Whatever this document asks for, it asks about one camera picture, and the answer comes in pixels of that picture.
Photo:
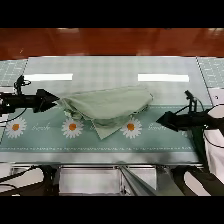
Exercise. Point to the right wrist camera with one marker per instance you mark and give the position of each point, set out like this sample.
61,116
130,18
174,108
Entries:
191,100

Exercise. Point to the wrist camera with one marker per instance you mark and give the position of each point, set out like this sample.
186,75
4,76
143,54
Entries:
191,100
20,83

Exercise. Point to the pale green T-shirt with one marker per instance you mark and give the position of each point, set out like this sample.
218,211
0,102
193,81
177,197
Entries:
106,105

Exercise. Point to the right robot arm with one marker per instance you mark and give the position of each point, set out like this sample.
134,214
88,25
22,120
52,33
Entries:
213,121

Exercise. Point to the silver frame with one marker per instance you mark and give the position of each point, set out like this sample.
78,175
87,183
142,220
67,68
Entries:
133,178

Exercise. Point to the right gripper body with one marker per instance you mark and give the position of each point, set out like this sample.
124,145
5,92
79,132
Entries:
173,121

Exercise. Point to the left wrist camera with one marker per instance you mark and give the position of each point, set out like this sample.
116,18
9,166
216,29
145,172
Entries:
20,83

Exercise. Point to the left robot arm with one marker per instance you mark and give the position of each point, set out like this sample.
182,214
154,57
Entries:
20,100

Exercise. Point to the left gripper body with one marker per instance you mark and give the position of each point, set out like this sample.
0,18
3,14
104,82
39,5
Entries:
45,100

